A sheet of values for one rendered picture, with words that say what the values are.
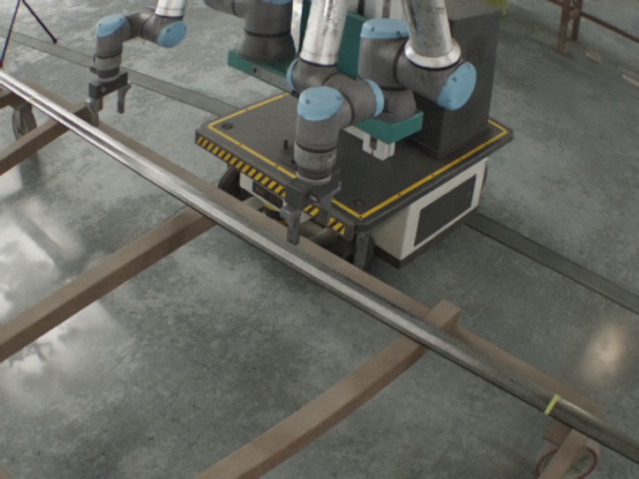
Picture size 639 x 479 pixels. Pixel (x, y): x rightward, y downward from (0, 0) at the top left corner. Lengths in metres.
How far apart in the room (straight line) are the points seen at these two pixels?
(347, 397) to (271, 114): 1.25
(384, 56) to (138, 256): 0.82
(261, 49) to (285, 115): 0.34
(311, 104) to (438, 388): 0.91
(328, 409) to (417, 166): 1.05
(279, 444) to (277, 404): 0.55
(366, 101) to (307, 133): 0.16
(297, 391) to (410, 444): 0.36
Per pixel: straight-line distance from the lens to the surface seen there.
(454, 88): 1.91
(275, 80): 2.33
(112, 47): 2.19
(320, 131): 1.66
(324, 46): 1.78
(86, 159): 3.04
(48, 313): 1.90
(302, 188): 1.73
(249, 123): 2.55
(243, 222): 2.00
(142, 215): 2.69
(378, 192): 2.27
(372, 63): 2.04
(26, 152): 2.53
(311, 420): 1.57
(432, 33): 1.83
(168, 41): 2.13
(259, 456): 1.50
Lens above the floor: 1.58
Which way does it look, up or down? 37 degrees down
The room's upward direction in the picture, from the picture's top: 5 degrees clockwise
